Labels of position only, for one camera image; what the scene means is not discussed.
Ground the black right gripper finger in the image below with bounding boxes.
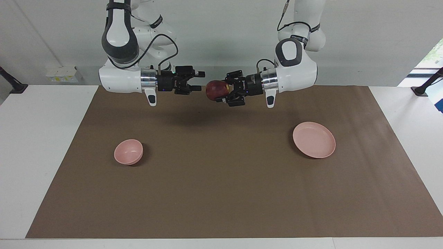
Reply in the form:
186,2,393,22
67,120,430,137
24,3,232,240
175,86,202,95
175,66,205,79

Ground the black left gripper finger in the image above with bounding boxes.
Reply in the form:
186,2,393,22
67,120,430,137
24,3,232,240
221,93,245,107
226,70,243,84

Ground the dark red apple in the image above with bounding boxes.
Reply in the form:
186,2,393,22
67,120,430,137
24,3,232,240
206,80,230,102

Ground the pink bowl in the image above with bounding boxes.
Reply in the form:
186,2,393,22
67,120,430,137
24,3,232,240
114,139,144,166

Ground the pink plate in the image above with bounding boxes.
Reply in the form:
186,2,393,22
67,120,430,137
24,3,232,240
292,121,336,159

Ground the brown table mat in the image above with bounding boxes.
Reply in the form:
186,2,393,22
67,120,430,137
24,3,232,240
26,85,443,239

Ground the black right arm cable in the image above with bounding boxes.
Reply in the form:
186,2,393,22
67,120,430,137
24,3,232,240
119,34,179,71

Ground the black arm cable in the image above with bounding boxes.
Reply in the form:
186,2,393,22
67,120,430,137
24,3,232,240
119,34,179,71
256,0,312,73

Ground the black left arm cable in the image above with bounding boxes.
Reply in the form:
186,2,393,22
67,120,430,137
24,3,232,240
256,0,312,73

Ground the white wall socket strip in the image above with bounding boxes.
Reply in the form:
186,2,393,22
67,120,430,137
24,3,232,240
45,66,83,83

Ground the black camera stand clamp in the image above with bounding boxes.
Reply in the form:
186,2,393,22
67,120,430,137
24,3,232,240
0,66,29,94
411,67,443,97

